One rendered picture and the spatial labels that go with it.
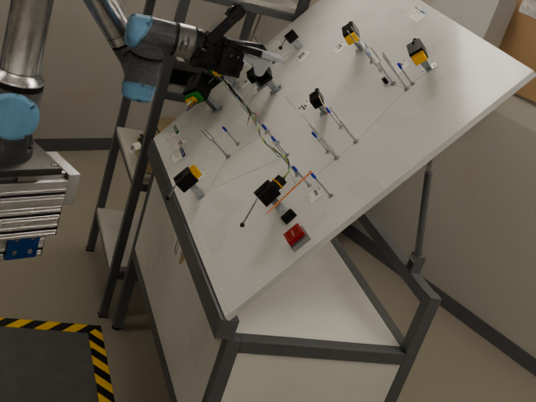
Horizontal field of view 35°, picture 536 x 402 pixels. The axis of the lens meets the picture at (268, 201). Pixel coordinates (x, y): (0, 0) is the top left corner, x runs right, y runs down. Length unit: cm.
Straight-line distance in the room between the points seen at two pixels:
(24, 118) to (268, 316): 96
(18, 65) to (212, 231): 91
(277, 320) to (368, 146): 57
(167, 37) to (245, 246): 74
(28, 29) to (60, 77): 308
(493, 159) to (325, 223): 237
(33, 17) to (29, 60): 9
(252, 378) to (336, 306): 40
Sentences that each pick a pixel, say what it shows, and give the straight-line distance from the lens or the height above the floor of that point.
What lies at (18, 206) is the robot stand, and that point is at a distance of 218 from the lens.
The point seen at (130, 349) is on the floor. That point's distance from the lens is 355.
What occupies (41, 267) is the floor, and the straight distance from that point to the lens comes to 395.
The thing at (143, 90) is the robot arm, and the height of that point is 144.
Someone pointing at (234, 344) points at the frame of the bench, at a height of 79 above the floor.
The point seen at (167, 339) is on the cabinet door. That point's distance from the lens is 284.
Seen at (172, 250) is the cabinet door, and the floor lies 68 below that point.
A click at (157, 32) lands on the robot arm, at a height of 158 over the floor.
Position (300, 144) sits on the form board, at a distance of 257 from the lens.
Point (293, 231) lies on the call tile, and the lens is 224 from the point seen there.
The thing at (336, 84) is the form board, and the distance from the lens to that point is 270.
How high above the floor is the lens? 204
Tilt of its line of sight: 23 degrees down
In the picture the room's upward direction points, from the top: 18 degrees clockwise
